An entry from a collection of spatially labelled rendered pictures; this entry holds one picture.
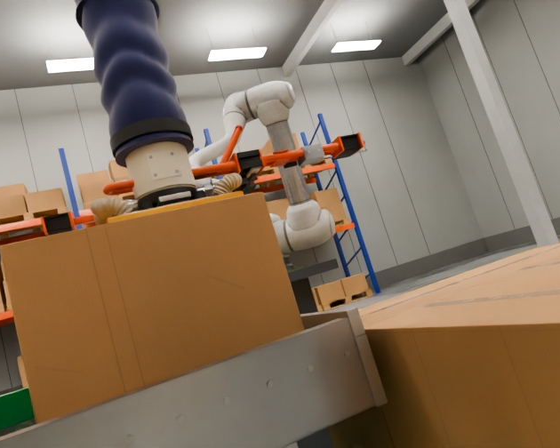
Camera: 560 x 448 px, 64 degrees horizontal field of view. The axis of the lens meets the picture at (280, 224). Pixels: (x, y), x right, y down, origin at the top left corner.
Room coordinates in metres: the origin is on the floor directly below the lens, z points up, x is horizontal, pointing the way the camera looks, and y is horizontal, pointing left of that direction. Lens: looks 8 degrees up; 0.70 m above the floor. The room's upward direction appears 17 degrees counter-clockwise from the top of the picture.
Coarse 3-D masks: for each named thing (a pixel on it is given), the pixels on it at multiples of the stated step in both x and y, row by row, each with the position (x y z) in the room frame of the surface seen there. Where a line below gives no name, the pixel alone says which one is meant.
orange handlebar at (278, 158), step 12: (336, 144) 1.39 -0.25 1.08; (264, 156) 1.30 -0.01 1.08; (276, 156) 1.31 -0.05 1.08; (288, 156) 1.33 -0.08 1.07; (204, 168) 1.23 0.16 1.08; (216, 168) 1.24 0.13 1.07; (228, 168) 1.26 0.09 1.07; (132, 180) 1.15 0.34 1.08; (108, 192) 1.14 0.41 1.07; (120, 192) 1.18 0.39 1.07; (84, 216) 1.36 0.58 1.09
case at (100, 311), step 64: (64, 256) 0.94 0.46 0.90; (128, 256) 0.99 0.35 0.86; (192, 256) 1.05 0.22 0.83; (256, 256) 1.10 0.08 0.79; (64, 320) 0.93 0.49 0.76; (128, 320) 0.98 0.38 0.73; (192, 320) 1.03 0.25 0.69; (256, 320) 1.09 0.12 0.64; (64, 384) 0.92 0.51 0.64; (128, 384) 0.97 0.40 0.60
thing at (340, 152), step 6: (336, 138) 1.39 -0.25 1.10; (342, 138) 1.39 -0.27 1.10; (348, 138) 1.40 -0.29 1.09; (354, 138) 1.41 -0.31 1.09; (360, 138) 1.41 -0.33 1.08; (342, 144) 1.38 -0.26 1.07; (348, 144) 1.40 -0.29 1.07; (354, 144) 1.41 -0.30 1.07; (360, 144) 1.41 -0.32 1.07; (336, 150) 1.41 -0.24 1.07; (342, 150) 1.38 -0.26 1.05; (348, 150) 1.40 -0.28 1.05; (354, 150) 1.42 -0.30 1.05; (336, 156) 1.43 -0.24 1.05; (342, 156) 1.46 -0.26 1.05
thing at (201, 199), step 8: (200, 192) 1.14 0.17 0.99; (232, 192) 1.13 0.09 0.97; (240, 192) 1.14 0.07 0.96; (192, 200) 1.10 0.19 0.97; (200, 200) 1.10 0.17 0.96; (208, 200) 1.10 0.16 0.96; (216, 200) 1.11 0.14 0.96; (144, 208) 1.08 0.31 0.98; (152, 208) 1.07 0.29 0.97; (160, 208) 1.06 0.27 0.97; (168, 208) 1.07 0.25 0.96; (176, 208) 1.07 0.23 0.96; (120, 216) 1.03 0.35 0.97; (128, 216) 1.03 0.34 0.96; (136, 216) 1.04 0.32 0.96
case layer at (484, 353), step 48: (432, 288) 1.61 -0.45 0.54; (480, 288) 1.23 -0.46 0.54; (528, 288) 0.99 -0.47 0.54; (384, 336) 1.06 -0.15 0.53; (432, 336) 0.90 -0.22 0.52; (480, 336) 0.78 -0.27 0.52; (528, 336) 0.69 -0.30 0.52; (384, 384) 1.12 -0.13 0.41; (432, 384) 0.94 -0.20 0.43; (480, 384) 0.82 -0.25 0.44; (528, 384) 0.72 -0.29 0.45; (336, 432) 1.48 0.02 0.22; (384, 432) 1.19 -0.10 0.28; (432, 432) 1.00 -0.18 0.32; (480, 432) 0.86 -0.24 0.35; (528, 432) 0.75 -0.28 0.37
